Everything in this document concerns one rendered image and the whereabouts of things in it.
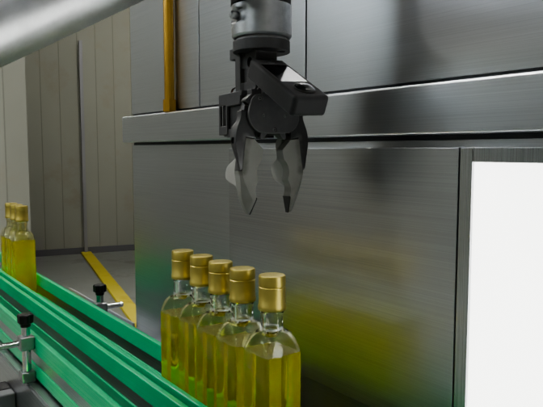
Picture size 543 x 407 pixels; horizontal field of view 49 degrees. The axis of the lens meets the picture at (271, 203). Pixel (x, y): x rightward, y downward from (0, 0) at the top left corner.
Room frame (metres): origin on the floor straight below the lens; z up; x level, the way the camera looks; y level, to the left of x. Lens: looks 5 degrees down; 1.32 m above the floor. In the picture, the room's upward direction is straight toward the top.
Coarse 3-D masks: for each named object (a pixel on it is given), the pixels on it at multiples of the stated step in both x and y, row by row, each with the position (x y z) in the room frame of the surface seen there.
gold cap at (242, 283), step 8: (232, 272) 0.77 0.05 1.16; (240, 272) 0.77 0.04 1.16; (248, 272) 0.77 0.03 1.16; (232, 280) 0.77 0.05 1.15; (240, 280) 0.77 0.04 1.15; (248, 280) 0.77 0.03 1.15; (232, 288) 0.77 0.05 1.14; (240, 288) 0.77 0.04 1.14; (248, 288) 0.77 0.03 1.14; (232, 296) 0.77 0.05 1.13; (240, 296) 0.77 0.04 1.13; (248, 296) 0.77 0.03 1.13
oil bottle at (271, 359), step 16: (256, 336) 0.73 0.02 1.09; (272, 336) 0.72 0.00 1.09; (288, 336) 0.73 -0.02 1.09; (256, 352) 0.72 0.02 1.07; (272, 352) 0.71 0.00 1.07; (288, 352) 0.72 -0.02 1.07; (256, 368) 0.72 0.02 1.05; (272, 368) 0.71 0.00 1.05; (288, 368) 0.72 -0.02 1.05; (256, 384) 0.72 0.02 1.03; (272, 384) 0.71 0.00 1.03; (288, 384) 0.72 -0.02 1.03; (256, 400) 0.72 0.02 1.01; (272, 400) 0.71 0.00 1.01; (288, 400) 0.72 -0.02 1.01
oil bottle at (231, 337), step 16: (256, 320) 0.79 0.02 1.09; (224, 336) 0.77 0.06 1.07; (240, 336) 0.75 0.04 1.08; (224, 352) 0.77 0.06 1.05; (240, 352) 0.75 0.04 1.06; (224, 368) 0.77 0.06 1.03; (240, 368) 0.75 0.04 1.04; (224, 384) 0.77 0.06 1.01; (240, 384) 0.75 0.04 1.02; (224, 400) 0.77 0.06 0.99; (240, 400) 0.75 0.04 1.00
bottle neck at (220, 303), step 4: (212, 296) 0.82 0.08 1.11; (216, 296) 0.82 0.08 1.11; (220, 296) 0.82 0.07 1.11; (224, 296) 0.82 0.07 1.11; (228, 296) 0.82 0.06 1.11; (212, 300) 0.82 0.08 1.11; (216, 300) 0.82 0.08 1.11; (220, 300) 0.82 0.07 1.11; (224, 300) 0.82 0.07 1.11; (228, 300) 0.82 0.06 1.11; (212, 304) 0.83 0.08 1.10; (216, 304) 0.82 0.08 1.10; (220, 304) 0.82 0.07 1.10; (224, 304) 0.82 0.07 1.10; (228, 304) 0.82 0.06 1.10; (212, 308) 0.82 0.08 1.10; (216, 308) 0.82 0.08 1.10; (220, 308) 0.82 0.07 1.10; (224, 308) 0.82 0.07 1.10; (228, 308) 0.82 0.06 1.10
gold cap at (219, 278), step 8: (208, 264) 0.83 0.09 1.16; (216, 264) 0.82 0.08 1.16; (224, 264) 0.82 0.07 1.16; (232, 264) 0.83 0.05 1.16; (208, 272) 0.83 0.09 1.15; (216, 272) 0.82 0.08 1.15; (224, 272) 0.82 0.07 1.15; (208, 280) 0.83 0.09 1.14; (216, 280) 0.82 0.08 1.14; (224, 280) 0.82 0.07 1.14; (208, 288) 0.83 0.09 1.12; (216, 288) 0.82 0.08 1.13; (224, 288) 0.82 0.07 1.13
